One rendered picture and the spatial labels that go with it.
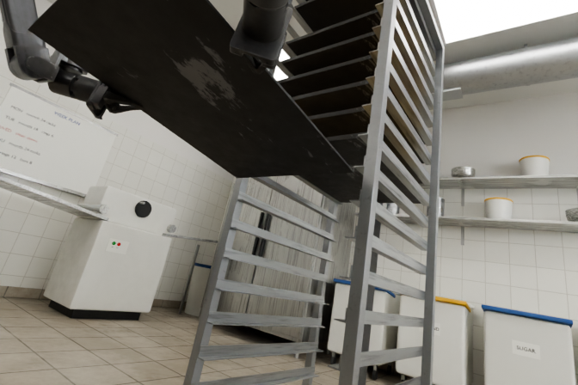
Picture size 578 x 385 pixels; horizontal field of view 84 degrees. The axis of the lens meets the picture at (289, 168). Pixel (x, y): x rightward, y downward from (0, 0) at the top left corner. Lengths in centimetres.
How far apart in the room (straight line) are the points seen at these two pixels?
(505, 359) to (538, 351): 22
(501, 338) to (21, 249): 437
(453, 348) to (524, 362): 45
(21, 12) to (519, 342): 318
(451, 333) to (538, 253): 121
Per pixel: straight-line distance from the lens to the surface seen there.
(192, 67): 63
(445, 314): 317
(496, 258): 383
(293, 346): 139
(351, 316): 76
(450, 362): 318
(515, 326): 312
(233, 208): 104
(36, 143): 429
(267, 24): 45
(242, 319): 113
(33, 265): 435
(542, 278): 381
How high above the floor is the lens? 64
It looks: 19 degrees up
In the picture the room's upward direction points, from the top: 11 degrees clockwise
